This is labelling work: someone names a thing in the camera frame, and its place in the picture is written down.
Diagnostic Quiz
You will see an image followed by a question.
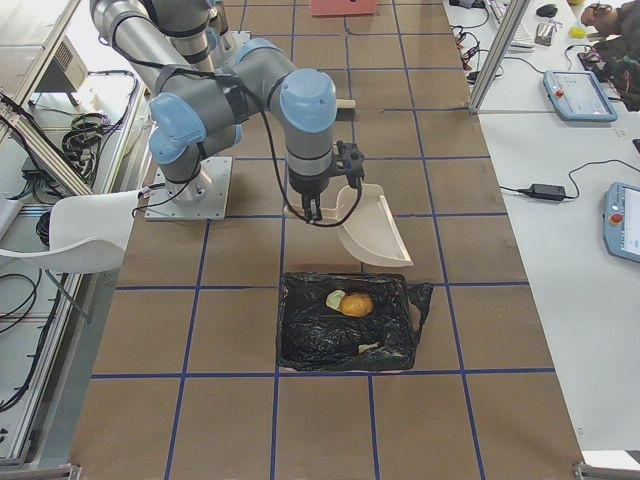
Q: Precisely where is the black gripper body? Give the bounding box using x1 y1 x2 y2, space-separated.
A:
288 141 365 199

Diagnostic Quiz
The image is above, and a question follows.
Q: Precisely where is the white plastic dustpan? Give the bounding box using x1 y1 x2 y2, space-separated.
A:
283 183 414 268

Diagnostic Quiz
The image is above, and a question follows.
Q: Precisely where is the yellow foam chunk front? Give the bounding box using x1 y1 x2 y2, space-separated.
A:
325 290 346 311

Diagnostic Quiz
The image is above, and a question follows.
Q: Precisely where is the yellow foam chunk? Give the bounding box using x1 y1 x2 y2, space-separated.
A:
358 342 380 355
325 290 346 311

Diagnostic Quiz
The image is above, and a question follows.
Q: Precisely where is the white hand brush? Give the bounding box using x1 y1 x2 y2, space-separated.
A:
336 99 356 121

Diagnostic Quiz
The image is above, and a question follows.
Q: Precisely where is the bin with black bag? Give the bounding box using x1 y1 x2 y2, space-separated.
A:
276 272 433 372

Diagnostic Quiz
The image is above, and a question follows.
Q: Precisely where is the pink plastic bin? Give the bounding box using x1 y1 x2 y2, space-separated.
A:
309 0 378 17

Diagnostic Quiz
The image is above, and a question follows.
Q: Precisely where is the black power adapter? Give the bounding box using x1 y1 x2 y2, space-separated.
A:
528 183 567 202

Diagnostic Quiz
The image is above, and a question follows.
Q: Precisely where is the white plastic chair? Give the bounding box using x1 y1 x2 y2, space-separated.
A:
1 190 139 274

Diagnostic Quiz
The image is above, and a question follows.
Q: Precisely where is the blue teach pendant far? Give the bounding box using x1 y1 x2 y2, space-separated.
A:
543 70 618 122

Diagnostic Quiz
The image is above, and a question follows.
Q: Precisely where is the blue teach pendant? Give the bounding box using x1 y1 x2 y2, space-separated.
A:
543 70 618 122
603 182 639 263

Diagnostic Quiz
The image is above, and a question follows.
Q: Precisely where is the blue teach pendant near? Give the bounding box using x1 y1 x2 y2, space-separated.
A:
603 182 639 263

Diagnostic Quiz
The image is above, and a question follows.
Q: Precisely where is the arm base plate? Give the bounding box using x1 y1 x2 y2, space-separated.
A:
144 156 233 221

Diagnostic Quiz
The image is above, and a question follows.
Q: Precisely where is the aluminium frame post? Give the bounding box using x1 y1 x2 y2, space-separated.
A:
468 0 529 114

